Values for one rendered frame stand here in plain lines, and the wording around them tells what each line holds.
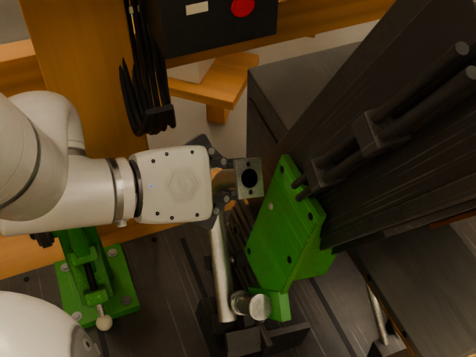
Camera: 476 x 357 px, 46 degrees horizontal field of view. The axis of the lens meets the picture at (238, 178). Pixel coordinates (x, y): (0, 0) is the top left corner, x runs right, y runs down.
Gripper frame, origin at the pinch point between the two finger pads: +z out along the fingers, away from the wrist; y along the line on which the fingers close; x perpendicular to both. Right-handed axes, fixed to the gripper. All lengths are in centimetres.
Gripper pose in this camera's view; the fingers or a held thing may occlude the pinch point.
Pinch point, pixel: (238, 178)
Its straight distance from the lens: 79.0
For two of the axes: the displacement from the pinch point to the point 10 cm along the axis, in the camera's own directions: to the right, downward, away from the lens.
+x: -4.4, -0.1, 9.0
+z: 9.0, -0.9, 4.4
